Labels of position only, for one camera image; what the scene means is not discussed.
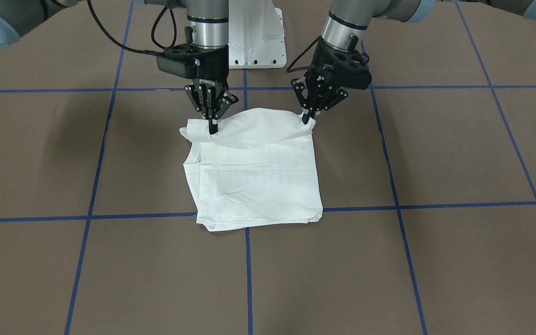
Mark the white long-sleeve printed shirt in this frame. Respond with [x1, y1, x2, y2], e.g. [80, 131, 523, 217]
[180, 108, 323, 232]

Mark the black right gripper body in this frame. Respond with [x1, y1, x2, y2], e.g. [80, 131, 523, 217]
[156, 43, 239, 119]

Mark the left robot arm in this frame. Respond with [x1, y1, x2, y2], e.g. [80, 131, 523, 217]
[291, 0, 436, 124]

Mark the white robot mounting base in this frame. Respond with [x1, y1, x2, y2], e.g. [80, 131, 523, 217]
[229, 0, 287, 69]

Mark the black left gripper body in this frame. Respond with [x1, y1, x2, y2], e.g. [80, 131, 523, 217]
[290, 37, 372, 114]

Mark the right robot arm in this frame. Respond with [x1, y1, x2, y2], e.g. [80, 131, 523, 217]
[0, 0, 238, 134]

